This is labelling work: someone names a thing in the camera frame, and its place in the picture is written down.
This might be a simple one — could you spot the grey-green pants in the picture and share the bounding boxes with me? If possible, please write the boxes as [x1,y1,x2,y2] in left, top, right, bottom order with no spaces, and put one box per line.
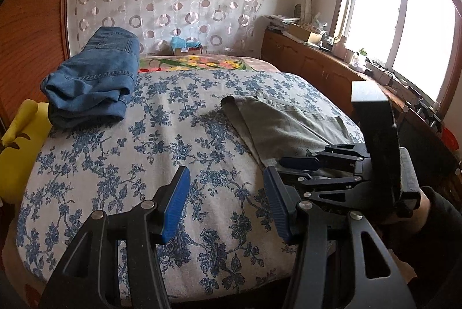
[221,90,365,169]

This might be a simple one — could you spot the small cardboard box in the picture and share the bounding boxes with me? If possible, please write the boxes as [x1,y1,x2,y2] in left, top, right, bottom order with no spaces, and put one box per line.
[172,43,208,56]

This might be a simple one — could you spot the folded blue jeans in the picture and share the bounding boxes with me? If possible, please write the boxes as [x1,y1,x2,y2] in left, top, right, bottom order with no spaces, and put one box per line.
[40,26,141,129]

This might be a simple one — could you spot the person's right forearm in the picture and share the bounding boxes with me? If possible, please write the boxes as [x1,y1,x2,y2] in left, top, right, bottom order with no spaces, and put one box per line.
[388,186,462,297]

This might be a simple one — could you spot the open cardboard box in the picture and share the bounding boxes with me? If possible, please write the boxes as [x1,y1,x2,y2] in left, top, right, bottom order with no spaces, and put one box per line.
[288,23,324,45]

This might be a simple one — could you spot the yellow plush toy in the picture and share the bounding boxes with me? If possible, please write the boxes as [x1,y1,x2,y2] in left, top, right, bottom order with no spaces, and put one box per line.
[0,100,53,206]

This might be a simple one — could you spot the stack of papers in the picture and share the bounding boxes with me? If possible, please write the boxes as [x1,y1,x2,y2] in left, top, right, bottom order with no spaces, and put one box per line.
[264,15,301,32]

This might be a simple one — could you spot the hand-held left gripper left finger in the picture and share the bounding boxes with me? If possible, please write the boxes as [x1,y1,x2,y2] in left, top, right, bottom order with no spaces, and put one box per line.
[38,166,192,309]

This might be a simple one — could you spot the white bottle green cap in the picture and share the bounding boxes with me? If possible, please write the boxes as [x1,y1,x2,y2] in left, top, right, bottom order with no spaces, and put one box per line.
[352,48,368,67]

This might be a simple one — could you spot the colourful flower blanket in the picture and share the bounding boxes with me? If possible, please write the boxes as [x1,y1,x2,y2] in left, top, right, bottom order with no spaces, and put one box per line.
[137,54,283,73]

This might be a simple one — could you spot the blue plastic bag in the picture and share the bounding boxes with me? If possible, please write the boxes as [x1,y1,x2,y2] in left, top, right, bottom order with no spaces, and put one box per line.
[169,36,200,50]

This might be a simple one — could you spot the long wooden cabinet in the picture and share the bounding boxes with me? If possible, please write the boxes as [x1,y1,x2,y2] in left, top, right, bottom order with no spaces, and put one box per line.
[260,27,462,208]

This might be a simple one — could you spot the wood-framed window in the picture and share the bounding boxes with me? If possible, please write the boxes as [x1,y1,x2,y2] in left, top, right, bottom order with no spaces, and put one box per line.
[329,0,460,108]

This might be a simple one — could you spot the pale pink bottle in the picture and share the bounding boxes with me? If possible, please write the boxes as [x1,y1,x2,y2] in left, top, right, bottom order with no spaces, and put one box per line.
[332,37,348,57]

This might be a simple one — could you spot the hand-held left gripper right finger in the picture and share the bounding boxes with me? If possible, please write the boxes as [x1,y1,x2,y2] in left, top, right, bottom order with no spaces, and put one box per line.
[263,167,419,309]

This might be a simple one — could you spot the wooden slatted wardrobe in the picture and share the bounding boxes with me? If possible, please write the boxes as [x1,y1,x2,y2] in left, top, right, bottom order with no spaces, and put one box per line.
[0,0,79,131]

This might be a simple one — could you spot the blue floral bedsheet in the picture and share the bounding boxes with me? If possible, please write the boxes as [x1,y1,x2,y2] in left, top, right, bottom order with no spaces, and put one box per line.
[16,70,366,303]

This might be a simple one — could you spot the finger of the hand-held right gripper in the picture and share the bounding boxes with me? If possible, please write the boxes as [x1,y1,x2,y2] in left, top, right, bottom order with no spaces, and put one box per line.
[280,144,369,173]
[289,172,366,217]

